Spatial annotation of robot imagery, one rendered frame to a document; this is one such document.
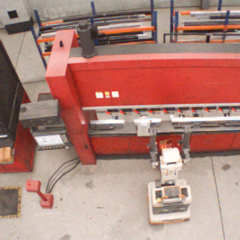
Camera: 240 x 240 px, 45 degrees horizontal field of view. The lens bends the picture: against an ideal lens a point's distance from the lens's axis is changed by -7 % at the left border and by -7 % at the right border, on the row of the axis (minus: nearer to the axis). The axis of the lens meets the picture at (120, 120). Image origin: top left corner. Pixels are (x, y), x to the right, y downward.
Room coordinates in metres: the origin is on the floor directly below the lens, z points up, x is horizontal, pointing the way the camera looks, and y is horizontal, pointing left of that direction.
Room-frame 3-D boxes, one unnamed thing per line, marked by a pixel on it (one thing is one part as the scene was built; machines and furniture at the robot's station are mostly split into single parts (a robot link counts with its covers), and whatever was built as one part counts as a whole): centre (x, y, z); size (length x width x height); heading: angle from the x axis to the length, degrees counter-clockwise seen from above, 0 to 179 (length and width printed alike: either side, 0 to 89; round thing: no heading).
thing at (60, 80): (2.91, 0.59, 1.15); 0.85 x 0.25 x 2.30; 171
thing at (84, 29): (2.79, 0.16, 2.54); 0.33 x 0.25 x 0.47; 81
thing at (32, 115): (2.33, 0.97, 1.53); 0.51 x 0.25 x 0.85; 86
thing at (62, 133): (2.24, 0.92, 1.42); 0.45 x 0.12 x 0.36; 86
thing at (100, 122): (2.66, 0.20, 0.92); 0.50 x 0.06 x 0.10; 81
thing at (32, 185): (1.88, 1.44, 0.41); 0.25 x 0.20 x 0.83; 171
